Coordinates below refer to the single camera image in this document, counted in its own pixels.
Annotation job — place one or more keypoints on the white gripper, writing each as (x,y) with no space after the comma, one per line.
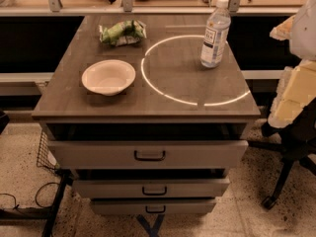
(304,34)

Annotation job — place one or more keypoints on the clear plastic water bottle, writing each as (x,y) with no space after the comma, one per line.
(216,32)

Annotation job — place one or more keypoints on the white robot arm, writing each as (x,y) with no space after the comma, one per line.
(300,30)

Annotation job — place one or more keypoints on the white paper bowl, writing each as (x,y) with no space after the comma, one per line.
(108,77)

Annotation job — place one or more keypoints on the black office chair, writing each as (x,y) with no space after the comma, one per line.
(298,141)

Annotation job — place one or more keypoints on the grey drawer cabinet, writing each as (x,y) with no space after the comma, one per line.
(172,98)

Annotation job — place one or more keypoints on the green snack bag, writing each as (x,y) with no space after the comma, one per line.
(123,33)

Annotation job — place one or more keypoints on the bottom grey drawer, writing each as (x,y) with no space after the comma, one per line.
(153,206)

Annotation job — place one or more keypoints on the grey drawer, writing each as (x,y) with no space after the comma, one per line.
(147,154)
(183,188)
(153,206)

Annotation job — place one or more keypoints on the top grey drawer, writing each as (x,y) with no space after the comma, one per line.
(147,154)

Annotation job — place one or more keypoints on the middle grey drawer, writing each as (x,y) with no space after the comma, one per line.
(183,188)

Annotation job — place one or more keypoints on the black metal stand leg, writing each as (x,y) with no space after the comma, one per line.
(39,213)

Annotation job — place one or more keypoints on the black wire mesh basket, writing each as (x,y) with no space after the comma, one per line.
(45,159)

